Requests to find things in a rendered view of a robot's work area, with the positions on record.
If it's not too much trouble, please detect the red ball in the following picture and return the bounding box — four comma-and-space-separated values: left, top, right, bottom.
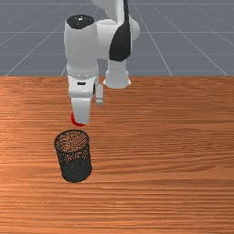
70, 111, 86, 127

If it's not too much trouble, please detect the dark mesh basket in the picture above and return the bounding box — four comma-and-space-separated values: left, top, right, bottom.
53, 129, 93, 184

